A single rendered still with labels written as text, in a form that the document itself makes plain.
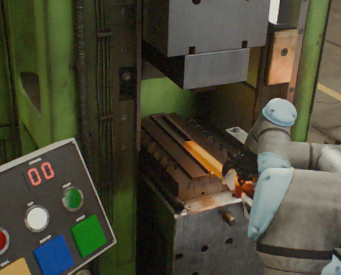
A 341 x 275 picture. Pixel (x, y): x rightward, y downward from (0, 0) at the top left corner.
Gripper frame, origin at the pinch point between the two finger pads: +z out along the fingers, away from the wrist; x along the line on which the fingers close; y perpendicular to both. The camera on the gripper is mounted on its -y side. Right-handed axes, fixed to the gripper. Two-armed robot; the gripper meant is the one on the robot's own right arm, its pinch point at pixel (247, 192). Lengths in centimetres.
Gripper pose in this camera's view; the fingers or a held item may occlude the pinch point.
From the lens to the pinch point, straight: 148.5
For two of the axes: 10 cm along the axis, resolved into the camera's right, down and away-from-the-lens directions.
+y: -0.4, 8.9, 4.5
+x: 8.7, -1.8, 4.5
